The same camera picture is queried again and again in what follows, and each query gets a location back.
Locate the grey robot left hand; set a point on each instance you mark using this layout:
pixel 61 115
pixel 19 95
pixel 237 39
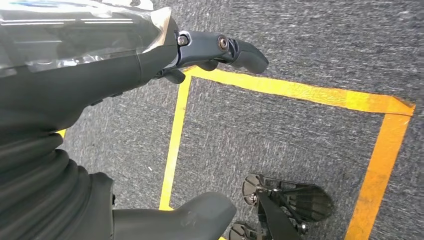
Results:
pixel 82 66

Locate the yellow floor tape square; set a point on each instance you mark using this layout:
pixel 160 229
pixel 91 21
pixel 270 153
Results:
pixel 61 133
pixel 298 91

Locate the black robot left foot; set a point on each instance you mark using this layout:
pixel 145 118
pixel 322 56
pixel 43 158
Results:
pixel 308 198

